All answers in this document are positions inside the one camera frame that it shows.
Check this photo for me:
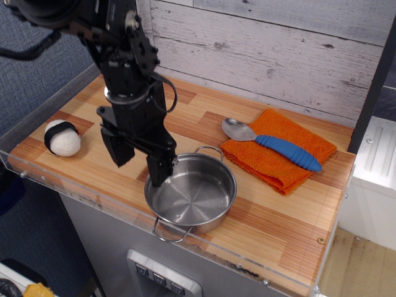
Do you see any silver cabinet front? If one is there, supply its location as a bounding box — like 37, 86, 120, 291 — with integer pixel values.
61, 195, 281, 296

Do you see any dark right post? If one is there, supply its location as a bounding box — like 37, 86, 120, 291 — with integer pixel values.
347, 19, 395, 154

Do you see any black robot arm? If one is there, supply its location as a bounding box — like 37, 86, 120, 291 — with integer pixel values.
1, 1, 176, 187

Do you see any black cable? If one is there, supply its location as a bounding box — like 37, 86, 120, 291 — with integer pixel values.
0, 29, 62, 61

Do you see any orange rag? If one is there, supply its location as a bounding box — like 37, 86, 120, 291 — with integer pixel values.
221, 109, 337, 196

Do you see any white black sushi toy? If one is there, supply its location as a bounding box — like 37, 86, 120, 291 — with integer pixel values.
44, 119, 81, 157

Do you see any white aluminium box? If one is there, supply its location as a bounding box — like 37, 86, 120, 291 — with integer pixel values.
338, 116, 395, 250

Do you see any silver metal pot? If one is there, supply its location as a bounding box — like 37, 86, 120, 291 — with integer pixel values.
144, 146, 237, 243

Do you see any blue handled metal spoon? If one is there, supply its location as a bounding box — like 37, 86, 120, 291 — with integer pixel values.
222, 118, 322, 172

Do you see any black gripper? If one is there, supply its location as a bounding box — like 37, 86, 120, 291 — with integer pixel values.
97, 82, 176, 187

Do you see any clear acrylic guard rail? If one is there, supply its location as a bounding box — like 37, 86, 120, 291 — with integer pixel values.
0, 45, 356, 297

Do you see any silver button panel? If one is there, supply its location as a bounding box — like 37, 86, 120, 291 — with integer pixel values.
126, 249, 202, 296

